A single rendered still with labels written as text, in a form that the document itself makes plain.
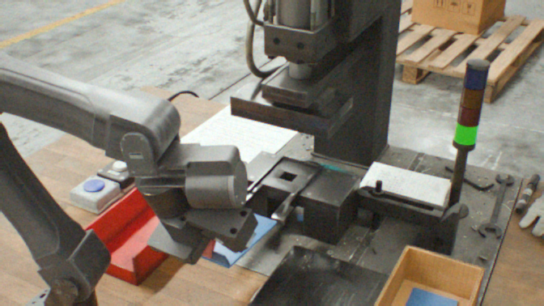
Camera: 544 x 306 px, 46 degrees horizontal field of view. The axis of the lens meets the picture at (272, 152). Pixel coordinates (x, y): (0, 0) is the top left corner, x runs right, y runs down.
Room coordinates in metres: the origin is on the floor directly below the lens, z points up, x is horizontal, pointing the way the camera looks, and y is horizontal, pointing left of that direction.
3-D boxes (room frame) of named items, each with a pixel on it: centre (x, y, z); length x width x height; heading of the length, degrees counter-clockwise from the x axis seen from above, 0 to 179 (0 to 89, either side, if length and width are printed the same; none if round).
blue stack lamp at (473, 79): (0.96, -0.34, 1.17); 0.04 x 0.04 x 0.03
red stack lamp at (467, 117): (0.96, -0.34, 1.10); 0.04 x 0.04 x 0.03
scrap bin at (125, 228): (0.89, 0.21, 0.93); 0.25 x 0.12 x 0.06; 152
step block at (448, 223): (0.86, -0.28, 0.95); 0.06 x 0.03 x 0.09; 62
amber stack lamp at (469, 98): (0.96, -0.34, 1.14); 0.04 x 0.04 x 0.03
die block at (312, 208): (0.95, -0.04, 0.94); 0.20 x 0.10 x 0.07; 62
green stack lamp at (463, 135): (0.96, -0.34, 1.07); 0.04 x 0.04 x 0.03
